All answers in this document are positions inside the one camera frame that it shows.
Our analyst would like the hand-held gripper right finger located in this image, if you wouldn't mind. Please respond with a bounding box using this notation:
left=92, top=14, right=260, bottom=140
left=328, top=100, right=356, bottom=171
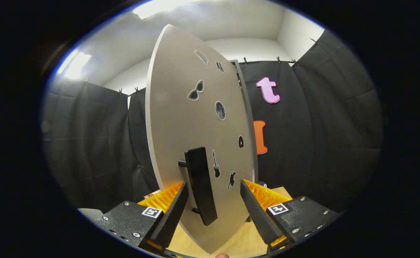
left=239, top=179, right=341, bottom=251

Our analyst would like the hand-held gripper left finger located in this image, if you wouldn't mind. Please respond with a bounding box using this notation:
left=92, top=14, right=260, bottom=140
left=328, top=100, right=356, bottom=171
left=95, top=181, right=190, bottom=251

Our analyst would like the black door handle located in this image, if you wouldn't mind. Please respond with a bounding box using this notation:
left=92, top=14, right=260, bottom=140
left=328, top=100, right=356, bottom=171
left=178, top=147, right=218, bottom=226

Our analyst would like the grey shoe cabinet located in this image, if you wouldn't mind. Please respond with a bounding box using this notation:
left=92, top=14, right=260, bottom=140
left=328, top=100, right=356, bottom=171
left=230, top=59, right=259, bottom=183

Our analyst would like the black backdrop cloth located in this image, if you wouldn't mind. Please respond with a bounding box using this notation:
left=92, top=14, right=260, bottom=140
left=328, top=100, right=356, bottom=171
left=42, top=30, right=382, bottom=214

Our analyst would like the ceiling light panel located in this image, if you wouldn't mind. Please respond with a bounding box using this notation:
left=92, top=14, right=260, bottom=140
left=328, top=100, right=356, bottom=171
left=133, top=0, right=203, bottom=19
left=58, top=50, right=91, bottom=80

